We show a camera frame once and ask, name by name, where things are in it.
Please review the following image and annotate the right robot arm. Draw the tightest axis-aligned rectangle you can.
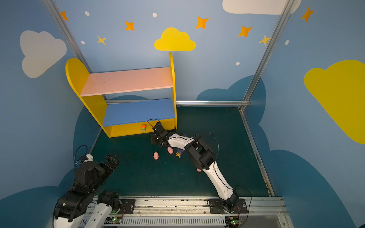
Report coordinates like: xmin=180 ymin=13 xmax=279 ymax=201
xmin=151 ymin=122 xmax=239 ymax=213

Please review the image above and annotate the left aluminium frame post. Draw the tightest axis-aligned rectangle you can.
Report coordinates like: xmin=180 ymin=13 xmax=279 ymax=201
xmin=43 ymin=0 xmax=92 ymax=73

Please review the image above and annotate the aluminium front rail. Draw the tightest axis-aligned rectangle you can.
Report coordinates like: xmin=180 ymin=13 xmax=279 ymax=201
xmin=65 ymin=195 xmax=294 ymax=228

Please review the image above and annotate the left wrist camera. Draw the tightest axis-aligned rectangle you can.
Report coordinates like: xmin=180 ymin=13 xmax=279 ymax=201
xmin=77 ymin=154 xmax=94 ymax=163

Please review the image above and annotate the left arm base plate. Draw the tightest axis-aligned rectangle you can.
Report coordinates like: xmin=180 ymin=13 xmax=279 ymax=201
xmin=117 ymin=199 xmax=136 ymax=215

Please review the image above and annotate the yellow toy shelf unit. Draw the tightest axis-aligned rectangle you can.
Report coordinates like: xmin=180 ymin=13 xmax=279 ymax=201
xmin=65 ymin=52 xmax=178 ymax=138

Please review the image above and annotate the pink toy pig far left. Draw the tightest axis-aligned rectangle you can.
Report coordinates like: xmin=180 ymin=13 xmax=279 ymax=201
xmin=153 ymin=152 xmax=159 ymax=160

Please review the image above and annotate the aluminium frame post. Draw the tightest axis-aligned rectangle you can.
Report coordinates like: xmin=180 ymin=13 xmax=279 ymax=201
xmin=43 ymin=0 xmax=92 ymax=73
xmin=240 ymin=0 xmax=297 ymax=113

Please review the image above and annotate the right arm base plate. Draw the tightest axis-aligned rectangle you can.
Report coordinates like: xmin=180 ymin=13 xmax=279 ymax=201
xmin=207 ymin=199 xmax=248 ymax=214

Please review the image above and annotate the right aluminium frame post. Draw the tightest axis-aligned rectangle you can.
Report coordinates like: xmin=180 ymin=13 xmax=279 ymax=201
xmin=240 ymin=0 xmax=297 ymax=113

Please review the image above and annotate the circuit board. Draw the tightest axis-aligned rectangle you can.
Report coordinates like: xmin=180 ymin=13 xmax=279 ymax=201
xmin=104 ymin=217 xmax=123 ymax=226
xmin=225 ymin=217 xmax=241 ymax=228

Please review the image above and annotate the purple yellow star toy figure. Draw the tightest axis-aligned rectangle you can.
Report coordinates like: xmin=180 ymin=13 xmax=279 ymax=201
xmin=176 ymin=148 xmax=185 ymax=158

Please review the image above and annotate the pink toy pig centre left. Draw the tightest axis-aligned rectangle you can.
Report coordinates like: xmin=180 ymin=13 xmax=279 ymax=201
xmin=167 ymin=147 xmax=174 ymax=154

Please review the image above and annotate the left circuit board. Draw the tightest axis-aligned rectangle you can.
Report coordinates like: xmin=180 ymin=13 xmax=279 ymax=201
xmin=104 ymin=217 xmax=123 ymax=226

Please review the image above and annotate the rear aluminium frame bar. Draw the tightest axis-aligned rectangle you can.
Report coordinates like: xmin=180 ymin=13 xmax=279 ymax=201
xmin=105 ymin=100 xmax=250 ymax=106

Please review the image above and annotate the right circuit board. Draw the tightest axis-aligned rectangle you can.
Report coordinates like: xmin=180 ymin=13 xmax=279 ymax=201
xmin=225 ymin=217 xmax=241 ymax=228

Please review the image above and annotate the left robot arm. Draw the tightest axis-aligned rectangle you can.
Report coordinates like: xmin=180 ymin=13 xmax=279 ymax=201
xmin=52 ymin=154 xmax=121 ymax=228

